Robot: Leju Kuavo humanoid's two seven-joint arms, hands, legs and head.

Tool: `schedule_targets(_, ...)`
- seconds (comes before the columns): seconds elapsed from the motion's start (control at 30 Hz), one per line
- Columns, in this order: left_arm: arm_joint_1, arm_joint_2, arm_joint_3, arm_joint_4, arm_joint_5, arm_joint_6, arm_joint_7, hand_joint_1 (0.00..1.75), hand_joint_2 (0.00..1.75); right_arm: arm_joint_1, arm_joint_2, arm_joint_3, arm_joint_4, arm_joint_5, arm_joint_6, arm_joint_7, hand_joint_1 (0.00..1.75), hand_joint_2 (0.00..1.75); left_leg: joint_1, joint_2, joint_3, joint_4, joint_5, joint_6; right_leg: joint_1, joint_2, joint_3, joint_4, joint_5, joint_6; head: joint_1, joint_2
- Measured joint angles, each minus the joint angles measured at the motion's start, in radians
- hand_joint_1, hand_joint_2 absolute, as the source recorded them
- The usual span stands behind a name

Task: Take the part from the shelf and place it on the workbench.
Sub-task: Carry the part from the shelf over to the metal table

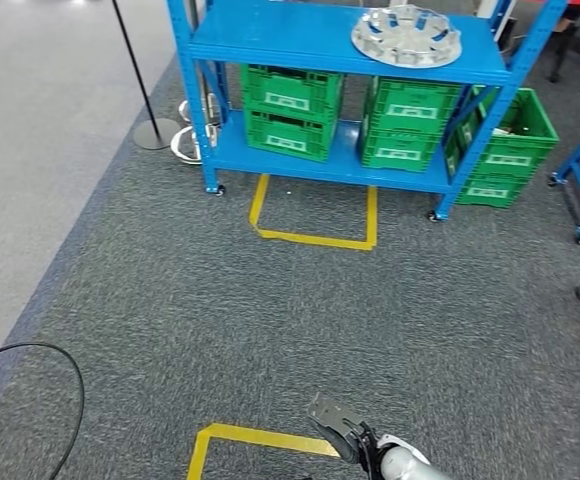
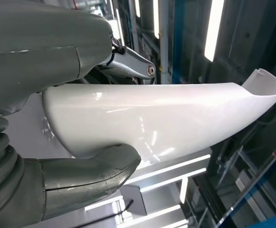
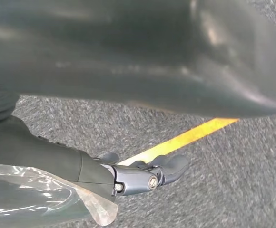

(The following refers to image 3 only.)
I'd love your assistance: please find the clear plastic film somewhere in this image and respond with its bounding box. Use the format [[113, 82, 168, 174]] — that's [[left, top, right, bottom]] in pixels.
[[0, 163, 119, 227]]

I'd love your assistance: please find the yellow floor tape outline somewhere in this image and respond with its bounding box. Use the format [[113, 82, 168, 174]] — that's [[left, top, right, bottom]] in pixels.
[[117, 117, 240, 167]]

